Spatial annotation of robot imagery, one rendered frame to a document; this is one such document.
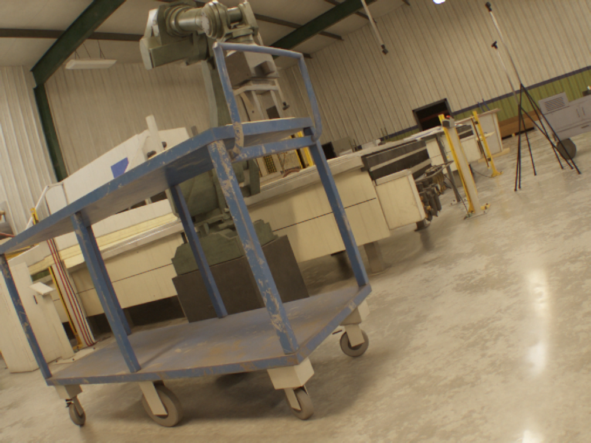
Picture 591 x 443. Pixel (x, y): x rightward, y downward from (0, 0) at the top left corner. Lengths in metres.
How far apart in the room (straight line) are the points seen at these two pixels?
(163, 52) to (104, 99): 9.66
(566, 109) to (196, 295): 4.92
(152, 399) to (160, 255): 2.55
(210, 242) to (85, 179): 5.93
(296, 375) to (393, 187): 2.06
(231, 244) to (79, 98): 9.36
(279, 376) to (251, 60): 1.20
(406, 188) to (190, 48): 1.66
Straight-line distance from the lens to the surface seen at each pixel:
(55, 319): 5.09
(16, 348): 5.40
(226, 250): 3.26
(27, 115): 11.16
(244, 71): 2.09
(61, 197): 9.70
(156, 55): 3.10
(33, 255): 6.15
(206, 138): 1.64
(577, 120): 6.66
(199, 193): 3.34
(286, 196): 3.83
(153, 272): 4.78
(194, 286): 3.45
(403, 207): 3.56
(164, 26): 3.11
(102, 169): 8.68
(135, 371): 2.20
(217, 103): 3.30
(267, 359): 1.74
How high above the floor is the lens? 0.78
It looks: 3 degrees down
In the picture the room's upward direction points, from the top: 20 degrees counter-clockwise
